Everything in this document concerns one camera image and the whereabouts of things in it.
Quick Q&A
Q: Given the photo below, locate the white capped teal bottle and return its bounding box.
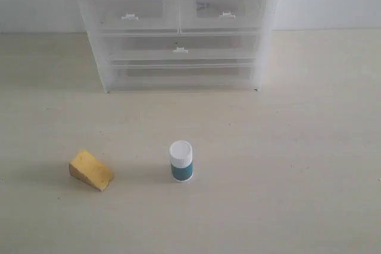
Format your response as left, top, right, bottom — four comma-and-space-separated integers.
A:
169, 140, 193, 182

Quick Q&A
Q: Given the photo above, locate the yellow wedge block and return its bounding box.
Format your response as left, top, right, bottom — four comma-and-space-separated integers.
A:
68, 150, 114, 192

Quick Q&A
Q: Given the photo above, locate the bottom wide clear drawer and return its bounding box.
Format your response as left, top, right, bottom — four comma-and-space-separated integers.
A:
110, 58, 256, 88

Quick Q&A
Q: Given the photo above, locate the wide clear drawer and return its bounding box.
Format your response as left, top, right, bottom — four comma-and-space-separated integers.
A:
110, 58, 256, 88
102, 35, 258, 61

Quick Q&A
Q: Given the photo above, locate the middle wide clear drawer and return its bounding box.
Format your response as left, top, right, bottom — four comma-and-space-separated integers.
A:
102, 35, 258, 61

